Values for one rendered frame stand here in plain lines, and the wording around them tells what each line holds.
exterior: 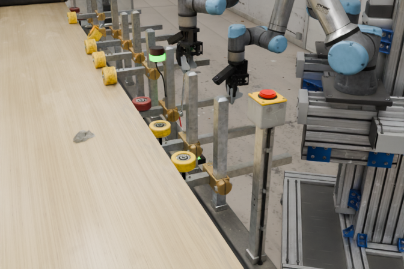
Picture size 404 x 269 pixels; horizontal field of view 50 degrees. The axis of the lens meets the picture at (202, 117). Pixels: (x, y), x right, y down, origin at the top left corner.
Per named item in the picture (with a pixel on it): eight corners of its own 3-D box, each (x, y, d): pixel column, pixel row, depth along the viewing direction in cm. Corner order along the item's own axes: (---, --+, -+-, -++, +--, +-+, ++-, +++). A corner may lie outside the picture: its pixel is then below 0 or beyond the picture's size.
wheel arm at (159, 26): (161, 28, 278) (160, 23, 277) (162, 29, 276) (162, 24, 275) (104, 34, 266) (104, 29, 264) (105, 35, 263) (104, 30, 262)
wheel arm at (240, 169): (286, 161, 161) (287, 151, 159) (291, 165, 158) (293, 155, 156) (177, 187, 146) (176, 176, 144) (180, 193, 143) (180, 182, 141)
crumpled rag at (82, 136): (85, 129, 158) (83, 123, 157) (98, 134, 154) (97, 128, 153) (65, 139, 151) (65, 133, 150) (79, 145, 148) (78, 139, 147)
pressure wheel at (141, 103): (149, 117, 190) (148, 93, 185) (154, 125, 184) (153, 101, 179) (131, 120, 188) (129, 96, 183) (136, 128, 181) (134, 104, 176)
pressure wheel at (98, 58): (103, 47, 218) (106, 59, 214) (102, 58, 224) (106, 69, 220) (91, 48, 216) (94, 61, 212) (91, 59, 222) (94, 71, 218)
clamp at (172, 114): (169, 108, 194) (169, 98, 191) (180, 120, 182) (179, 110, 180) (157, 110, 192) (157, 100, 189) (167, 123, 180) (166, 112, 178)
